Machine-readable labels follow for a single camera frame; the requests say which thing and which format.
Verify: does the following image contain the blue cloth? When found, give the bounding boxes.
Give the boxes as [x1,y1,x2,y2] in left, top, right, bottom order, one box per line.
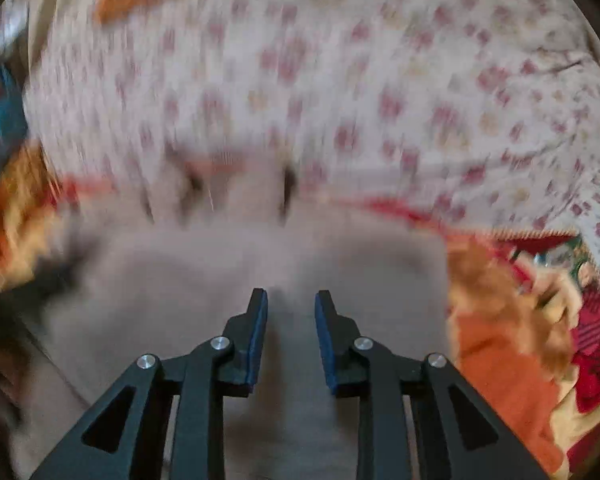
[0,62,28,141]

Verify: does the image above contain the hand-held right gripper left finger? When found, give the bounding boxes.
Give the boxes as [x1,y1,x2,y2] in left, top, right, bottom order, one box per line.
[30,287,269,480]

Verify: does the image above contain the floral printed bedsheet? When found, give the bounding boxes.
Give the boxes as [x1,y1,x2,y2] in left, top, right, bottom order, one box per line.
[22,0,600,281]

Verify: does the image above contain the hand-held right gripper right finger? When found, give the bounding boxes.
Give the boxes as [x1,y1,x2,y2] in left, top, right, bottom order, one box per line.
[314,289,552,480]

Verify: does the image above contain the orange and red printed blanket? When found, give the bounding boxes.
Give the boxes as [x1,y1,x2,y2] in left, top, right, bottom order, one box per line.
[325,195,600,480]

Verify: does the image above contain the beige pants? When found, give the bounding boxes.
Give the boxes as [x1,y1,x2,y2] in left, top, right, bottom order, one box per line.
[10,147,456,480]

